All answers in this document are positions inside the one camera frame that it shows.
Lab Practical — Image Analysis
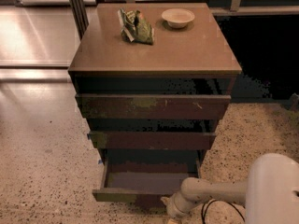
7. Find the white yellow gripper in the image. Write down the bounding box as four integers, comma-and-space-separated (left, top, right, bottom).
161, 191, 199, 224

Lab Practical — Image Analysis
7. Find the brown bottom drawer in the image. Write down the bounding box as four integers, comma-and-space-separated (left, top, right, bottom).
93, 158, 199, 208

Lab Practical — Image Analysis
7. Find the brown drawer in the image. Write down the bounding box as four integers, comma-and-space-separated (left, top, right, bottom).
76, 93, 231, 119
93, 158, 199, 208
88, 131, 216, 150

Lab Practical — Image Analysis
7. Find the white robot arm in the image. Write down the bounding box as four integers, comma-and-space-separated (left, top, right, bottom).
164, 153, 299, 224

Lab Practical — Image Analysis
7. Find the brown middle drawer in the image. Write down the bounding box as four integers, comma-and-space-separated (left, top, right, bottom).
88, 131, 216, 150

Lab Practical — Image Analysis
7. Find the brown drawer cabinet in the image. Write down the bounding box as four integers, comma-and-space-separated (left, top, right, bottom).
67, 2, 243, 166

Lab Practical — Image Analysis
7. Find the brown top drawer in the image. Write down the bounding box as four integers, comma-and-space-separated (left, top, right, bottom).
76, 93, 231, 119

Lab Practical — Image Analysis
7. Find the green chip bag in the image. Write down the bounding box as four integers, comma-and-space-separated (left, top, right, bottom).
118, 8, 154, 45

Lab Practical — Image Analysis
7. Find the white bowl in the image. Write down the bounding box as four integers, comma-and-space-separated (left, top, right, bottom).
162, 8, 195, 29

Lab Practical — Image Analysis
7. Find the black cable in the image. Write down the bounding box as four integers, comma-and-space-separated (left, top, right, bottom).
200, 199, 246, 224

